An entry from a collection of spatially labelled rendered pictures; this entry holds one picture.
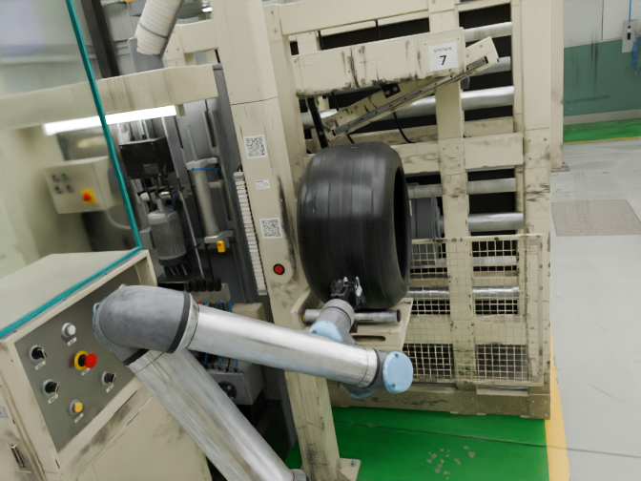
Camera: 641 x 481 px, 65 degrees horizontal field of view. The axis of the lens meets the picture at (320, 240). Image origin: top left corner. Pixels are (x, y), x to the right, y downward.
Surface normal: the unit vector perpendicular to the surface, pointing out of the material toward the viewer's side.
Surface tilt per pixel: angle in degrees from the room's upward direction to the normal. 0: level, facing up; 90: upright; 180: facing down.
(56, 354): 90
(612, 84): 90
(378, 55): 90
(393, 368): 70
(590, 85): 90
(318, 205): 58
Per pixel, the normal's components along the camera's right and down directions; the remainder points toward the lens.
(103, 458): 0.95, -0.04
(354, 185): -0.29, -0.39
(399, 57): -0.27, 0.35
